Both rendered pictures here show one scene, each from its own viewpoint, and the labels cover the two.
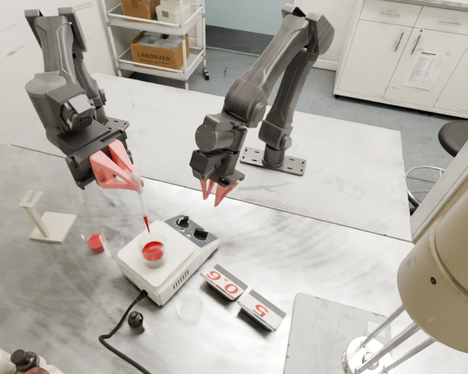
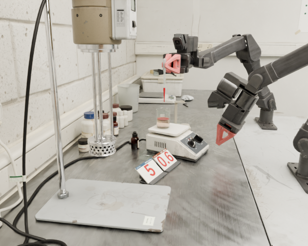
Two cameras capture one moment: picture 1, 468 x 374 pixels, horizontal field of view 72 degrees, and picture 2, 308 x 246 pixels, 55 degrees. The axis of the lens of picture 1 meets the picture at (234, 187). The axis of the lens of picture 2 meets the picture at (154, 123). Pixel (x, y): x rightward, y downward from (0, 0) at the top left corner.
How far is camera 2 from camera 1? 0.95 m
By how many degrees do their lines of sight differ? 75
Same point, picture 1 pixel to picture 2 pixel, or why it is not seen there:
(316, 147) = not seen: outside the picture
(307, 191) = (288, 196)
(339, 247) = (229, 211)
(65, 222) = not seen: hidden behind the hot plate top
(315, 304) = (162, 193)
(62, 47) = (226, 43)
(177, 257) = (166, 131)
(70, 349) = (122, 138)
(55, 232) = not seen: hidden behind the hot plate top
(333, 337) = (138, 199)
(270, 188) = (270, 178)
